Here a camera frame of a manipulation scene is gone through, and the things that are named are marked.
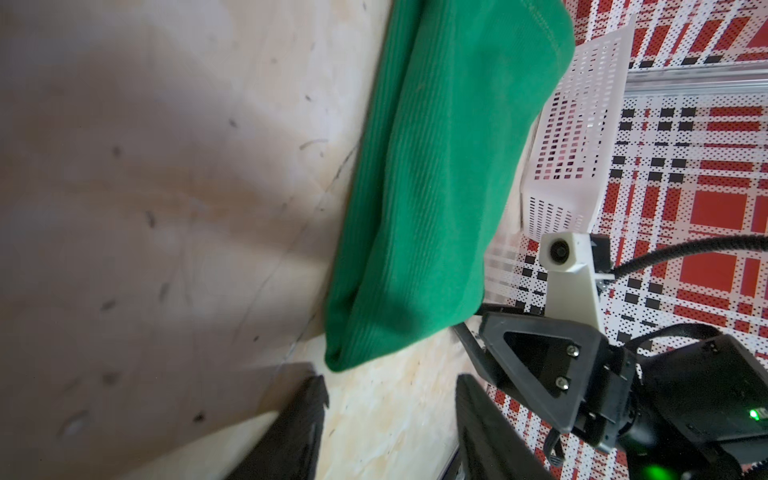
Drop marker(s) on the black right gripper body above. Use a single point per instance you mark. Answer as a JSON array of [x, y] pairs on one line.
[[695, 412]]

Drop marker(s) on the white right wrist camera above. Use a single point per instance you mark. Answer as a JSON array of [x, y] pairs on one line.
[[578, 265]]

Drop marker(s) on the white perforated plastic basket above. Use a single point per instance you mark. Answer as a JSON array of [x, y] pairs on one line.
[[566, 174]]

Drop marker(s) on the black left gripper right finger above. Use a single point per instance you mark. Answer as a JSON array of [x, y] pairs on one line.
[[489, 447]]

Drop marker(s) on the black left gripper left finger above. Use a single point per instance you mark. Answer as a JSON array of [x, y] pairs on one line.
[[290, 447]]

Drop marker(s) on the green tank top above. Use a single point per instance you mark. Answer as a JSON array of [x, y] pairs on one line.
[[458, 87]]

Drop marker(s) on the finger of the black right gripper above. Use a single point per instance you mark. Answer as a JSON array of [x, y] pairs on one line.
[[474, 357], [559, 369]]

